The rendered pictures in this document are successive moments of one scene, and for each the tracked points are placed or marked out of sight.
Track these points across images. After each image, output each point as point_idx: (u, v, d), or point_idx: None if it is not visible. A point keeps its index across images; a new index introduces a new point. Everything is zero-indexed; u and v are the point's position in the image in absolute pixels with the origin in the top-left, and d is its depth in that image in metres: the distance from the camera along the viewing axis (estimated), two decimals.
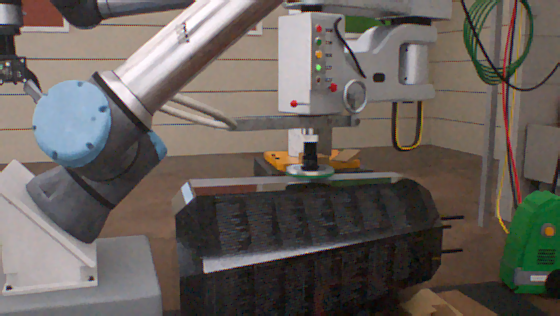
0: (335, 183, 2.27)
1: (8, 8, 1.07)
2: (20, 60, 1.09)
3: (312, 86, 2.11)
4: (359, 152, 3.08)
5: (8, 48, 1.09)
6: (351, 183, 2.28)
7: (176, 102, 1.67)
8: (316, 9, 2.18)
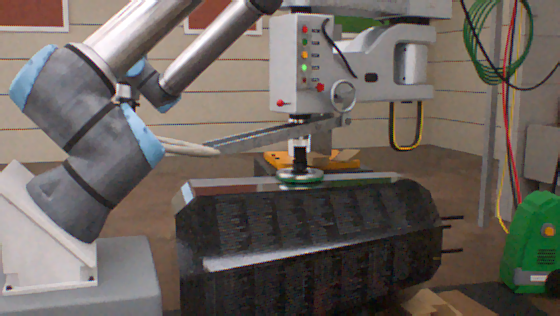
0: (335, 183, 2.27)
1: None
2: None
3: (297, 86, 2.15)
4: (359, 152, 3.08)
5: None
6: (351, 183, 2.28)
7: None
8: (305, 10, 2.22)
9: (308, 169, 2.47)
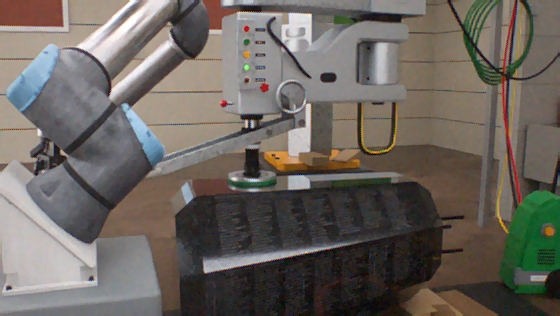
0: (335, 183, 2.27)
1: None
2: (63, 158, 1.86)
3: (239, 86, 2.12)
4: (359, 152, 3.08)
5: (56, 150, 1.85)
6: (351, 183, 2.28)
7: None
8: (252, 9, 2.18)
9: (250, 180, 2.23)
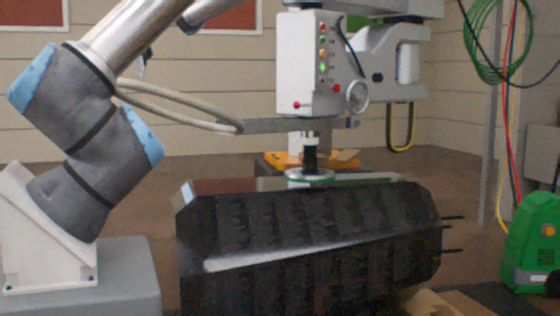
0: (335, 183, 2.27)
1: None
2: None
3: (316, 87, 2.02)
4: (359, 152, 3.08)
5: None
6: (351, 183, 2.28)
7: (186, 105, 1.53)
8: (317, 6, 2.09)
9: (290, 170, 2.30)
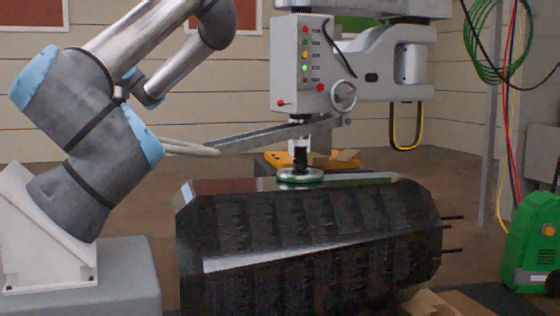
0: (335, 183, 2.27)
1: None
2: None
3: (298, 86, 2.15)
4: (359, 152, 3.08)
5: None
6: (351, 183, 2.28)
7: None
8: (305, 10, 2.22)
9: (278, 171, 2.41)
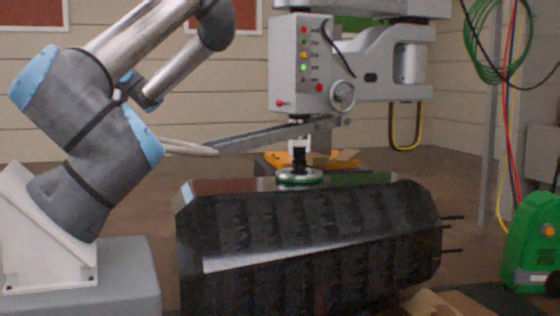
0: (335, 183, 2.27)
1: None
2: None
3: (296, 86, 2.15)
4: (359, 152, 3.08)
5: None
6: (351, 183, 2.28)
7: None
8: (304, 10, 2.21)
9: None
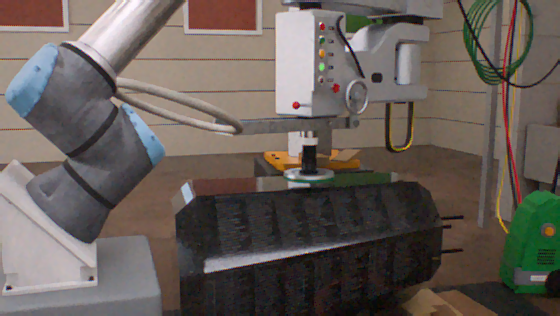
0: (335, 183, 2.27)
1: None
2: None
3: (315, 87, 2.01)
4: (359, 152, 3.08)
5: None
6: (351, 183, 2.28)
7: (185, 105, 1.53)
8: (317, 6, 2.08)
9: (285, 172, 2.26)
